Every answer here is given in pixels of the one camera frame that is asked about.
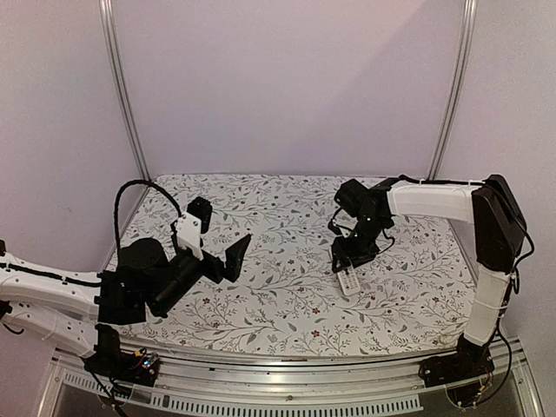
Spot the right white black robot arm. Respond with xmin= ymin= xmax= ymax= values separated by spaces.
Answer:
xmin=328 ymin=175 xmax=532 ymax=379

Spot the left aluminium frame post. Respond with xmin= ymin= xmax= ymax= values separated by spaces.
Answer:
xmin=98 ymin=0 xmax=151 ymax=180

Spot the beige remote control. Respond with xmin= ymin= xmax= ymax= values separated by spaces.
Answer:
xmin=336 ymin=268 xmax=361 ymax=297

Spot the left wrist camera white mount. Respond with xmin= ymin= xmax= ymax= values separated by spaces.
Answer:
xmin=173 ymin=196 xmax=213 ymax=261

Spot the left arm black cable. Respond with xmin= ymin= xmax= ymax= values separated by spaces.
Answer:
xmin=113 ymin=180 xmax=183 ymax=253

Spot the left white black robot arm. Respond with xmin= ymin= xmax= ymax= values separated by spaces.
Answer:
xmin=1 ymin=235 xmax=251 ymax=325

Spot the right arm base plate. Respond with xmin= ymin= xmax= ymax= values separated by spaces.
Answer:
xmin=418 ymin=353 xmax=494 ymax=387

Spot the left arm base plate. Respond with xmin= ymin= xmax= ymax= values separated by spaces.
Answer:
xmin=83 ymin=348 xmax=161 ymax=387

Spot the front aluminium rail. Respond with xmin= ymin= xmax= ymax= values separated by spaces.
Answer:
xmin=36 ymin=336 xmax=544 ymax=417

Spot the aluminium frame post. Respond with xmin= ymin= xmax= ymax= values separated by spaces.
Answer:
xmin=427 ymin=0 xmax=478 ymax=180
xmin=98 ymin=0 xmax=151 ymax=180

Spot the floral patterned table mat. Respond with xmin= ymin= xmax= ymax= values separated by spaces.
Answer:
xmin=120 ymin=175 xmax=475 ymax=356

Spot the right aluminium frame post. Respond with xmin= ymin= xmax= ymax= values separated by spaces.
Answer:
xmin=427 ymin=0 xmax=478 ymax=180

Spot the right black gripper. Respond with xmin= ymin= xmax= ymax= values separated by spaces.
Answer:
xmin=331 ymin=215 xmax=387 ymax=273

